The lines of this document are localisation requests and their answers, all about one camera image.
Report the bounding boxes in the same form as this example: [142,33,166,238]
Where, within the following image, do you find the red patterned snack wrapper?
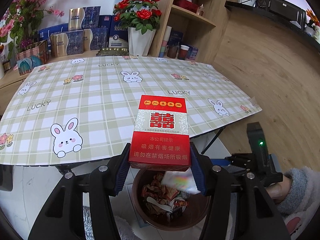
[141,172,189,218]

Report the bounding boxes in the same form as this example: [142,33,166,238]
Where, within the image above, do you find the red cigarette box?
[129,95,191,171]

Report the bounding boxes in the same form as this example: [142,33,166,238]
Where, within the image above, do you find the fluffy sleeve right forearm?
[277,167,319,239]

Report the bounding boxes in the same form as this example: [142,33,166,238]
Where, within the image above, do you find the brown round trash bin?
[132,170,210,231]

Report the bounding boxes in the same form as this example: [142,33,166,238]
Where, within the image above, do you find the right hand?
[265,176,292,204]

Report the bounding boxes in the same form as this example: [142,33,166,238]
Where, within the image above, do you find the white rainbow card packet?
[161,168,200,194]

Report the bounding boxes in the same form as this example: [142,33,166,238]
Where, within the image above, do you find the white plastic fork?
[146,195,174,214]

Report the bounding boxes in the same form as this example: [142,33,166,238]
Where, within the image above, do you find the checked bunny tablecloth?
[1,56,261,166]

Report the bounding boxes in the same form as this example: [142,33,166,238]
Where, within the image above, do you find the red cup white lid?
[177,45,189,60]

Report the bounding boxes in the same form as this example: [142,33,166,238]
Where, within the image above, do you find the stacked coloured paper cups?
[158,25,172,57]

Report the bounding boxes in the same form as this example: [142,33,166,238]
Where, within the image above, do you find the wooden shelf unit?
[149,0,229,63]

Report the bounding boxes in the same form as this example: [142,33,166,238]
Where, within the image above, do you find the red basket on shelf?
[173,0,199,13]

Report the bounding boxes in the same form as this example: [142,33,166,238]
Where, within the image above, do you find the blue gold gift box lower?
[50,30,84,57]

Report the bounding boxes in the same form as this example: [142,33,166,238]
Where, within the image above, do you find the blue gold gift box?
[50,30,84,57]
[68,7,101,31]

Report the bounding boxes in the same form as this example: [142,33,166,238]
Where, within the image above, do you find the white flower vase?
[128,27,156,56]

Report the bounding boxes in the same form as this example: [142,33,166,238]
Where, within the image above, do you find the pink blossom plant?
[1,0,65,59]

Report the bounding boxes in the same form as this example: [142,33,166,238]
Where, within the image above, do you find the red rose bouquet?
[113,0,162,34]

